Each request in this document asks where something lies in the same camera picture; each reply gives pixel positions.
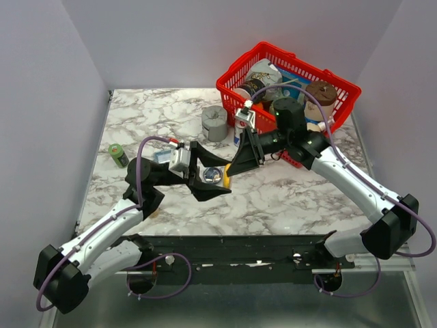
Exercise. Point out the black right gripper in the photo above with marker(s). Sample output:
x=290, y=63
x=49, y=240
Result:
x=249, y=155

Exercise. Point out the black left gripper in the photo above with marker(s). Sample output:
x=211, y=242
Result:
x=203, y=192

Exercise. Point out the round yellow pill container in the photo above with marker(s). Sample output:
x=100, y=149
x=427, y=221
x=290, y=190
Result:
x=226, y=177

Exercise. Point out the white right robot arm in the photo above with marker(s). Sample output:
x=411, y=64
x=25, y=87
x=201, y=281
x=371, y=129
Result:
x=393, y=219

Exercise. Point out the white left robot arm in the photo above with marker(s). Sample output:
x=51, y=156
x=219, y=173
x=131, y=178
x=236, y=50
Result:
x=64, y=275

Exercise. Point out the round dark blue pill container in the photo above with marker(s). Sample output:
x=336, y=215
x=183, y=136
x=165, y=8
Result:
x=212, y=175

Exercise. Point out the rectangular light blue pill box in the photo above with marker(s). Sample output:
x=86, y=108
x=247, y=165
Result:
x=162, y=156

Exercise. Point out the grey wrapped toilet paper roll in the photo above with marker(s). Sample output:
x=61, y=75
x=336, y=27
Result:
x=214, y=123

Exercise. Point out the green speckled ball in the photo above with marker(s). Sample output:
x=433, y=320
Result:
x=268, y=106

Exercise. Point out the amber pill bottle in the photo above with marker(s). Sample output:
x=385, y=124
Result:
x=155, y=214

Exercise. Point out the black cup with white rim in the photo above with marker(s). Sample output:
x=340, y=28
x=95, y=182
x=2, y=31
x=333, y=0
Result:
x=249, y=88

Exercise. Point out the cream round bottle with pump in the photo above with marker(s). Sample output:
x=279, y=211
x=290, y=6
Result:
x=319, y=126

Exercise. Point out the blue box in basket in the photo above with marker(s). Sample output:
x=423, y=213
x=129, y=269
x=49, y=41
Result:
x=289, y=78

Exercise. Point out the grey patterned snack bag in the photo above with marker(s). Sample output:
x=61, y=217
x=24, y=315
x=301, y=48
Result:
x=265, y=71

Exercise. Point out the green lidded dark jar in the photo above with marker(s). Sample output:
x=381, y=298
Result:
x=118, y=155

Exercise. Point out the brown lidded paper cup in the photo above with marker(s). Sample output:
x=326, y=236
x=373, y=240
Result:
x=325, y=94

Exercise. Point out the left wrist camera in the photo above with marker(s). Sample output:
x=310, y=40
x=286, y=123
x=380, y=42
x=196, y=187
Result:
x=179, y=160

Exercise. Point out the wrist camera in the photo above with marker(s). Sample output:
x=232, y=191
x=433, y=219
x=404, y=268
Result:
x=245, y=117
x=179, y=160

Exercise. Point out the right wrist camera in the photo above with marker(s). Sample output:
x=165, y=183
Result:
x=245, y=117

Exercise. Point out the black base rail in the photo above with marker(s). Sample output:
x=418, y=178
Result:
x=217, y=260

